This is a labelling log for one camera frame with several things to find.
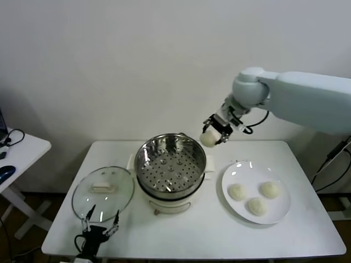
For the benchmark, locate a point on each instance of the blue computer mouse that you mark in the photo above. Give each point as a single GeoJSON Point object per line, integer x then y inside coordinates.
{"type": "Point", "coordinates": [6, 172]}

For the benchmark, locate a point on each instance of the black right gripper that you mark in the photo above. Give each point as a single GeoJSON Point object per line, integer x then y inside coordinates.
{"type": "Point", "coordinates": [220, 124]}

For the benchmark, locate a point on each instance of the dark laptop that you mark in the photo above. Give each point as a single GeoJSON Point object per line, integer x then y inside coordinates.
{"type": "Point", "coordinates": [2, 123]}

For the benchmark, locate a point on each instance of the stainless steel steamer basket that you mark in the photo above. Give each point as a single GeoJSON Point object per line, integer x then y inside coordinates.
{"type": "Point", "coordinates": [170, 170]}

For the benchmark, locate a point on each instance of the white steamed baozi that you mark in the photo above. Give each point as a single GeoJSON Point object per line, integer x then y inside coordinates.
{"type": "Point", "coordinates": [257, 206]}
{"type": "Point", "coordinates": [238, 191]}
{"type": "Point", "coordinates": [271, 189]}
{"type": "Point", "coordinates": [209, 138]}

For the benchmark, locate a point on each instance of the white furniture leg frame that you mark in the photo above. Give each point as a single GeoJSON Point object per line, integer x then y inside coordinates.
{"type": "Point", "coordinates": [341, 208]}

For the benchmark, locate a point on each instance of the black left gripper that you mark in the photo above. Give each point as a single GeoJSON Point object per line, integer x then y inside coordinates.
{"type": "Point", "coordinates": [94, 237]}

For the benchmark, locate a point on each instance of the small black dongle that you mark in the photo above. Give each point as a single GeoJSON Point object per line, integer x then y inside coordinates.
{"type": "Point", "coordinates": [2, 155]}

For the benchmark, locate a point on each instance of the white round plate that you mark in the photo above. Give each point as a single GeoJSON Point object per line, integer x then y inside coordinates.
{"type": "Point", "coordinates": [255, 175]}

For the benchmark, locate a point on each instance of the cream electric cooker base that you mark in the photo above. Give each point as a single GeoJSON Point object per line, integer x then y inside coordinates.
{"type": "Point", "coordinates": [170, 206]}

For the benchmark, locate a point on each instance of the white side table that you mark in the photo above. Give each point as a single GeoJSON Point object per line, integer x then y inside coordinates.
{"type": "Point", "coordinates": [27, 153]}

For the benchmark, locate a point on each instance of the glass pot lid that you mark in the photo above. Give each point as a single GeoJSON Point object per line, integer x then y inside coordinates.
{"type": "Point", "coordinates": [120, 191]}

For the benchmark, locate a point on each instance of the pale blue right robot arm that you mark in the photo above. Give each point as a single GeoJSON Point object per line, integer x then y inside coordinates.
{"type": "Point", "coordinates": [301, 96]}

